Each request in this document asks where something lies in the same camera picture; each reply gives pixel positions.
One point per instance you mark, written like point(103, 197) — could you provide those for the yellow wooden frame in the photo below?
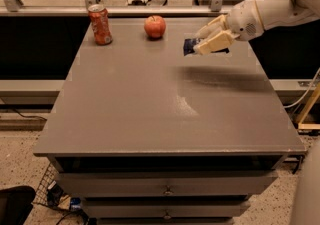
point(301, 117)

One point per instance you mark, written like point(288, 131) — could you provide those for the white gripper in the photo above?
point(243, 21)

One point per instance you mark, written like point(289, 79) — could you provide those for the grey lower drawer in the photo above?
point(167, 208)

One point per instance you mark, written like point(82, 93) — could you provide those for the black chair corner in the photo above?
point(16, 204)

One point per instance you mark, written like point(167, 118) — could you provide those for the blue rxbar blueberry wrapper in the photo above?
point(190, 43)

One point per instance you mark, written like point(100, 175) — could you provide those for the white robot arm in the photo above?
point(275, 13)

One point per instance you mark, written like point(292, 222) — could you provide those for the red apple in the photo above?
point(154, 26)

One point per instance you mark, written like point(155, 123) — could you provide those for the grey drawer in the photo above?
point(167, 208)
point(172, 184)

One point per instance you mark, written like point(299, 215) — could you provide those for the wire mesh basket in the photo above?
point(48, 192)

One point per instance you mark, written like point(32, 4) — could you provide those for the grey upper drawer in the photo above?
point(172, 184)

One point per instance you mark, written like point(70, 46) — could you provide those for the orange soda can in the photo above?
point(100, 25)

